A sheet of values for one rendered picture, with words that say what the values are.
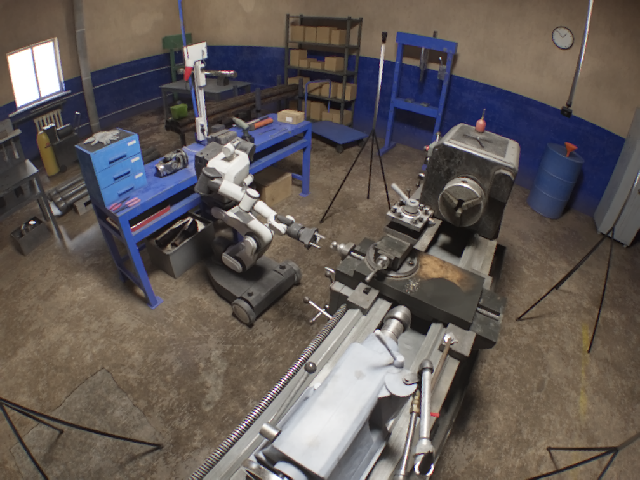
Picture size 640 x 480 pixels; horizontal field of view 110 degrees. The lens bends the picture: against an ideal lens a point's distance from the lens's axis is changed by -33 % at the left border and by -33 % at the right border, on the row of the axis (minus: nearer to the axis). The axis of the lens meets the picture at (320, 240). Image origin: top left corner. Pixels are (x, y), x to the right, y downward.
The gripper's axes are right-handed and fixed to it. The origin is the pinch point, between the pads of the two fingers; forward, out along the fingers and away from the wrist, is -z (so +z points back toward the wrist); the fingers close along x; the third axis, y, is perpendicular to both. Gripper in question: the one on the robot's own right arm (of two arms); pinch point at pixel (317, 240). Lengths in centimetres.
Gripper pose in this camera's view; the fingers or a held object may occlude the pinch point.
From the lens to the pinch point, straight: 180.2
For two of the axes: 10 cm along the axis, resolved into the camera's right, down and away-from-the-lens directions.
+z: -8.4, -3.7, 4.0
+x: -4.5, 8.8, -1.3
